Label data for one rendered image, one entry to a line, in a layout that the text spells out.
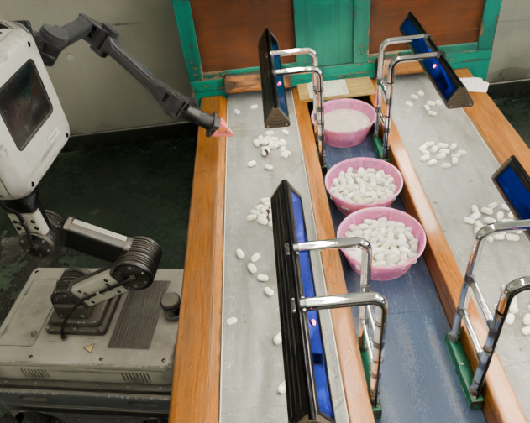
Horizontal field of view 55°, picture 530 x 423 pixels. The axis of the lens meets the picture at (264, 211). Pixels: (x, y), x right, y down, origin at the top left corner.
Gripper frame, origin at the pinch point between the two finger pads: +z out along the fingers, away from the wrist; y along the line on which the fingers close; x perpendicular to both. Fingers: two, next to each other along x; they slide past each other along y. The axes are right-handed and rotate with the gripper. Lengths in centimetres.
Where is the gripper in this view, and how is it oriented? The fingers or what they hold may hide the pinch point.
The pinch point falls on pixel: (230, 133)
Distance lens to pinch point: 199.2
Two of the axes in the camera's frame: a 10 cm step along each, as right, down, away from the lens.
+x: -5.6, 6.4, 5.3
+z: 8.3, 3.9, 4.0
